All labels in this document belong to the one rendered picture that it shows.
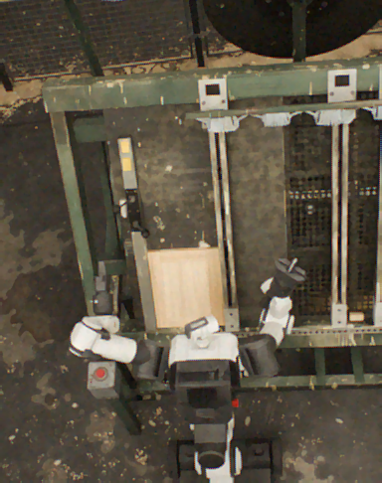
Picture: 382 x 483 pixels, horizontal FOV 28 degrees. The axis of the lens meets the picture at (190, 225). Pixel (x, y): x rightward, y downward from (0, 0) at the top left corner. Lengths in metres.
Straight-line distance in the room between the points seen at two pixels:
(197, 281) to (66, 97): 1.01
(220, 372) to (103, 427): 1.59
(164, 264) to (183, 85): 0.85
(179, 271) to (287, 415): 1.27
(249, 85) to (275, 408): 2.03
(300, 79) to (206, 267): 0.95
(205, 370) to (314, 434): 1.47
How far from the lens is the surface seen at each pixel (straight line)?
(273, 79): 2.84
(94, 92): 2.90
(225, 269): 3.25
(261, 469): 4.01
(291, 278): 2.79
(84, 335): 2.84
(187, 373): 2.87
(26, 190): 5.14
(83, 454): 4.33
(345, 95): 2.88
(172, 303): 3.42
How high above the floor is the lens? 4.09
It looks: 59 degrees down
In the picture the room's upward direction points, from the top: 12 degrees counter-clockwise
